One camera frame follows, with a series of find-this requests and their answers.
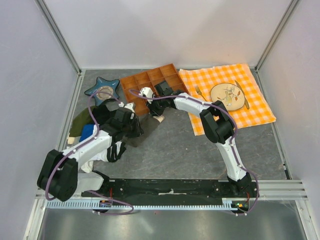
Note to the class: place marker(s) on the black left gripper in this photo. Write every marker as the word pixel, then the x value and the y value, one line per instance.
pixel 138 131

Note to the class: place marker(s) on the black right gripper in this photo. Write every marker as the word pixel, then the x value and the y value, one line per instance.
pixel 154 111

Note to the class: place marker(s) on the olive grey underwear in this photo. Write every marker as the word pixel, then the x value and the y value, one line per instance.
pixel 148 124

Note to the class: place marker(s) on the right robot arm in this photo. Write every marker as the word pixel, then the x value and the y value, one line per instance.
pixel 218 126

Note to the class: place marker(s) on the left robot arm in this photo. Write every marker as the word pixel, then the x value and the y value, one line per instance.
pixel 60 177

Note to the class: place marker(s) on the wooden compartment tray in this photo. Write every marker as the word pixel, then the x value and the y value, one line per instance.
pixel 150 78

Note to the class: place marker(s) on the white black striped garment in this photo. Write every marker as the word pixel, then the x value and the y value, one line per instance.
pixel 110 155

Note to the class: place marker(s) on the gold fork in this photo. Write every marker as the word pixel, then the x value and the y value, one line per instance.
pixel 199 92

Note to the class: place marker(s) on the blue white garment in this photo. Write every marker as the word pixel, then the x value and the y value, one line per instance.
pixel 88 131

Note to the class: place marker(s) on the blue star shaped dish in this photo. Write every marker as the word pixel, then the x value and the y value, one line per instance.
pixel 103 91

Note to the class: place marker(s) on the dark green garment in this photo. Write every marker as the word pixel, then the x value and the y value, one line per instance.
pixel 78 123

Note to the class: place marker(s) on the bird pattern ceramic plate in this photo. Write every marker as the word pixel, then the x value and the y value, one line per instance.
pixel 231 95

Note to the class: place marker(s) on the yellow checkered cloth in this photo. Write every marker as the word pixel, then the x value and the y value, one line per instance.
pixel 255 111

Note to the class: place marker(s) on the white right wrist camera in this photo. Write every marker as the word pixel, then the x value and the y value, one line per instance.
pixel 147 93

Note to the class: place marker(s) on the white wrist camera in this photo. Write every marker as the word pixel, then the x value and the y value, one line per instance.
pixel 131 106
pixel 147 93

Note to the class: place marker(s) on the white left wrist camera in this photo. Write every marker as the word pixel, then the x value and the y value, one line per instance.
pixel 131 106

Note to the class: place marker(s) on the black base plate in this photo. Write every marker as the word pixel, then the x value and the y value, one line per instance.
pixel 172 191

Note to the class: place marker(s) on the slotted cable duct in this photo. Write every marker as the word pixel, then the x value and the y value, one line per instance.
pixel 97 204

